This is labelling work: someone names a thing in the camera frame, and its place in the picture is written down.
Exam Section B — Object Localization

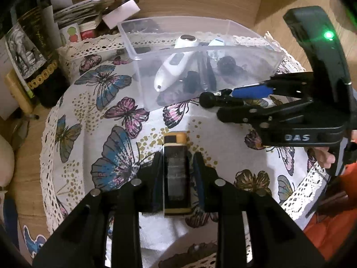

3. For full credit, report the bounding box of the brown and gold lighter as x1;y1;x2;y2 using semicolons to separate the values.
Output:
163;132;192;217

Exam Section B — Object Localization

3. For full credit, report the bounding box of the white handheld thermometer device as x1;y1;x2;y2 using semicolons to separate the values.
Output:
154;35;199;92

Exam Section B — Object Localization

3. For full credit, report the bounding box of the white butterfly print cloth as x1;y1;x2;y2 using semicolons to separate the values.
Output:
40;31;333;268

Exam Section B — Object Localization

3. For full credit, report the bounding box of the silver metal cylinder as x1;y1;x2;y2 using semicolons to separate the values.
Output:
197;52;217;92

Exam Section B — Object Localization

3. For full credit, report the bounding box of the black perforated round strainer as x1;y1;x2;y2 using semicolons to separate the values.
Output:
217;56;240;76

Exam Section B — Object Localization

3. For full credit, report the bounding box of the small white blue device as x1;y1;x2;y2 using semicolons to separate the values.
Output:
208;38;225;47

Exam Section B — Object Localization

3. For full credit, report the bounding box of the black clip-on microphone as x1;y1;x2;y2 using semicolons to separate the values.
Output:
199;89;245;109

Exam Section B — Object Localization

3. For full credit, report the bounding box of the bunch of silver keys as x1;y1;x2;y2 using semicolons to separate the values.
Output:
183;71;201;93

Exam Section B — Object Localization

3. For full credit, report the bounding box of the clear plastic storage box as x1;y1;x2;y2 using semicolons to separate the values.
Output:
118;16;284;111

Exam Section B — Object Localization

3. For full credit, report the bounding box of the small white cardboard box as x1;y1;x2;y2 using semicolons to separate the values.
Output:
102;0;140;30

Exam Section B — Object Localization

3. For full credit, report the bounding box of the person's right hand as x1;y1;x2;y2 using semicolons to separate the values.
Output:
313;129;357;170

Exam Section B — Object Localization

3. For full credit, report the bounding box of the dark wine bottle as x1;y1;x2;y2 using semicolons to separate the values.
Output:
5;0;69;108

